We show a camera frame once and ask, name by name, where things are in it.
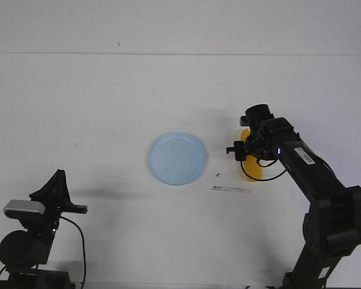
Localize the light blue round plate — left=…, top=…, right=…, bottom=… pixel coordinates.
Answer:
left=147, top=132, right=207, bottom=186

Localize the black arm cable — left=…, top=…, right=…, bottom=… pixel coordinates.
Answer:
left=240, top=158, right=289, bottom=182
left=59, top=216, right=87, bottom=288

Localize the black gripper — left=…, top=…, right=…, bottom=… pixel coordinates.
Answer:
left=19, top=169, right=88, bottom=238
left=226, top=104, right=274, bottom=161

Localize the clear horizontal tape strip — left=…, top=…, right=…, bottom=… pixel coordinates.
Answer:
left=212, top=186, right=251, bottom=193

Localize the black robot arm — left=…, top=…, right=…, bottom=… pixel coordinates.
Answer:
left=0, top=169, right=88, bottom=288
left=226, top=104, right=361, bottom=288

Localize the yellow corn cob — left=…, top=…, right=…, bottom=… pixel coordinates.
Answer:
left=239, top=128, right=263, bottom=183

